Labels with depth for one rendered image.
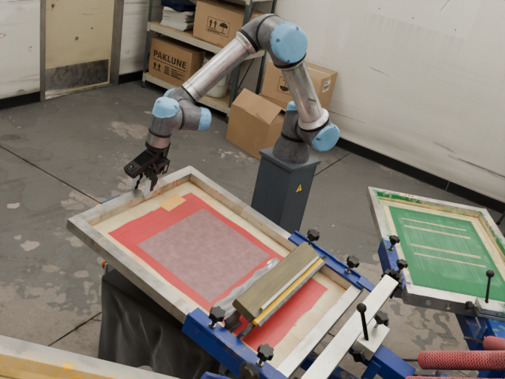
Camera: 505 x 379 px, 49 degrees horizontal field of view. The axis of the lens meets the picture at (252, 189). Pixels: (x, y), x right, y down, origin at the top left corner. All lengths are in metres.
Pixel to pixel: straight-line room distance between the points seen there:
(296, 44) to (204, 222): 0.67
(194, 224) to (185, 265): 0.21
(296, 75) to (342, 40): 3.68
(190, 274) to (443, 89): 3.94
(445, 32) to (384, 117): 0.94
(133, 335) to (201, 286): 0.33
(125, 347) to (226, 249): 0.47
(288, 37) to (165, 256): 0.78
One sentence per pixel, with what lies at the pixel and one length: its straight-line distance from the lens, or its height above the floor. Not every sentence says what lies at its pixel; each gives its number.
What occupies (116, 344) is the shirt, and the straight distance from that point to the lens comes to 1.99.
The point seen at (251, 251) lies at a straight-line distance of 1.87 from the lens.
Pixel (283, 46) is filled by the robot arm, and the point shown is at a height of 1.70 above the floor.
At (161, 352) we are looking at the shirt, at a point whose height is 0.80.
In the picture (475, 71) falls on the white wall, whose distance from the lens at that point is 5.21.
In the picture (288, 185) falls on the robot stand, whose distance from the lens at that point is 2.20.
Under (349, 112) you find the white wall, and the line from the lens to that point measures 5.63.
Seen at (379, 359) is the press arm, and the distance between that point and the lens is 1.62.
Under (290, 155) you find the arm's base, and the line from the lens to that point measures 2.20.
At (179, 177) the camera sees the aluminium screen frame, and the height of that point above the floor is 1.15.
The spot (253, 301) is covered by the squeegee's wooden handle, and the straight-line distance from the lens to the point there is 1.55.
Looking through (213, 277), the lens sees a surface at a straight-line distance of 1.72.
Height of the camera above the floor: 2.10
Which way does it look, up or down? 28 degrees down
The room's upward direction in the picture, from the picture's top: 12 degrees clockwise
